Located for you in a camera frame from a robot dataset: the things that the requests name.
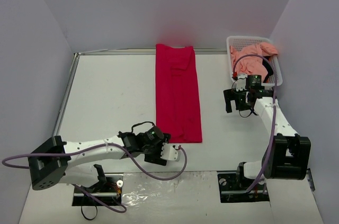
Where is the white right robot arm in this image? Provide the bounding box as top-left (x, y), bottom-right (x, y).
top-left (224, 74), bottom-right (311, 189)

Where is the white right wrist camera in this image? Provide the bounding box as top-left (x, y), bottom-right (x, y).
top-left (231, 74), bottom-right (248, 93)

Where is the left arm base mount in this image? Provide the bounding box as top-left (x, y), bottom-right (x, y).
top-left (72, 164), bottom-right (123, 207)

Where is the black garment in basket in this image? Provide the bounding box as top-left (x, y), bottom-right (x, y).
top-left (262, 56), bottom-right (274, 83)

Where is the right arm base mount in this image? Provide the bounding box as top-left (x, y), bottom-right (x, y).
top-left (217, 162), bottom-right (270, 203)

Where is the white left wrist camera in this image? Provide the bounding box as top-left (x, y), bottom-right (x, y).
top-left (160, 143), bottom-right (180, 162)

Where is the thin black cable loop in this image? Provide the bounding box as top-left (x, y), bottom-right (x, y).
top-left (81, 204), bottom-right (99, 221)

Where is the white plastic laundry basket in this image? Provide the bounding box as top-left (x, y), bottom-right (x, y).
top-left (226, 35), bottom-right (283, 87)

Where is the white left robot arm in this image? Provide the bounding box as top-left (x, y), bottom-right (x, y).
top-left (28, 124), bottom-right (180, 191)

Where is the salmon pink t-shirt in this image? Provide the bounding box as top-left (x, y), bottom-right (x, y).
top-left (229, 42), bottom-right (279, 81)

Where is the red t-shirt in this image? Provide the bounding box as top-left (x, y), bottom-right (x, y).
top-left (155, 44), bottom-right (203, 144)

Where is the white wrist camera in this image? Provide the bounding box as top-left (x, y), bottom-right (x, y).
top-left (160, 143), bottom-right (180, 162)
top-left (231, 74), bottom-right (248, 93)

